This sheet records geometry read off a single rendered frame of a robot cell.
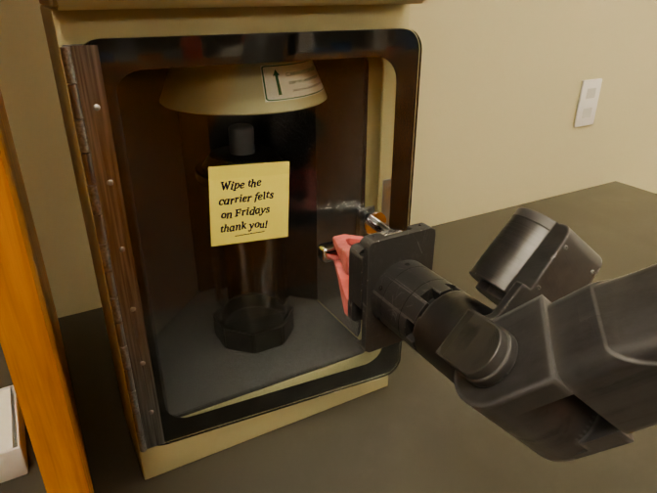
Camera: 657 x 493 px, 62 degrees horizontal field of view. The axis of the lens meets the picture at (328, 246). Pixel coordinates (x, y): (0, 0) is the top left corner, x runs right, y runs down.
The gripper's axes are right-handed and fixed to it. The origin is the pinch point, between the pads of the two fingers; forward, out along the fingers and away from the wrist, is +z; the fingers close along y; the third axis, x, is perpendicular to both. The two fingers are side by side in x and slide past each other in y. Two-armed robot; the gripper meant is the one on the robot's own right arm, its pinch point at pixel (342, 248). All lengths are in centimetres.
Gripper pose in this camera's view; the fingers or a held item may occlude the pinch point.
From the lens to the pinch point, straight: 52.1
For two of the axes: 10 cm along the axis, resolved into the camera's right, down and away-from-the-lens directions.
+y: 0.0, -9.0, -4.3
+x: -8.7, 2.1, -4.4
